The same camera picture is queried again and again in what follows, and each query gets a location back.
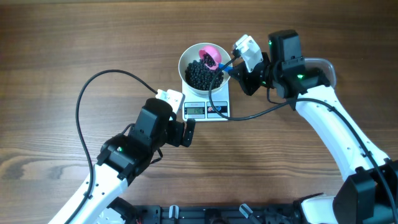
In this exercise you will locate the clear plastic container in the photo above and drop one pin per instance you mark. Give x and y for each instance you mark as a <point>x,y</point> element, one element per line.
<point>324,65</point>

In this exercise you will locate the white ceramic bowl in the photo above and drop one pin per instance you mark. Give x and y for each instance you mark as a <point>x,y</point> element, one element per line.
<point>188,56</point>

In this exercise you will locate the pink scoop blue handle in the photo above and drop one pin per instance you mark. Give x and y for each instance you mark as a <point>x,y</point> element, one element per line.
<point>220,56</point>

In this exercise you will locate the white digital kitchen scale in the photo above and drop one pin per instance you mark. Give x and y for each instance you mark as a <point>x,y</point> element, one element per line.
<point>198,107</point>

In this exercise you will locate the black beans in scoop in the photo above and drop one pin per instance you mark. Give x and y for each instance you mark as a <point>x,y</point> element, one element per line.
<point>209,61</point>

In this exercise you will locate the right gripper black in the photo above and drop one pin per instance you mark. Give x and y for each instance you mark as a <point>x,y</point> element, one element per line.
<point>244,76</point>

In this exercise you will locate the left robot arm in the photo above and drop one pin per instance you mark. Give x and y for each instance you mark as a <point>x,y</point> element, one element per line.
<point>124,157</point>

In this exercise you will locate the black beans in bowl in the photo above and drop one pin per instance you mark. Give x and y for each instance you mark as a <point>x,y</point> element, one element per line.
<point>198,76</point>

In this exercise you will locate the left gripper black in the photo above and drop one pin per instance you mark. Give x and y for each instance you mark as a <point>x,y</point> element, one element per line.
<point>176,138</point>

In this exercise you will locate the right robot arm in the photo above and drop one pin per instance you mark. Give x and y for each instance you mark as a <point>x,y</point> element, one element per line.
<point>369,190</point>

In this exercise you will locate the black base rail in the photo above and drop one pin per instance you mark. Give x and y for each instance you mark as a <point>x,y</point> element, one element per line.
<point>121,211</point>

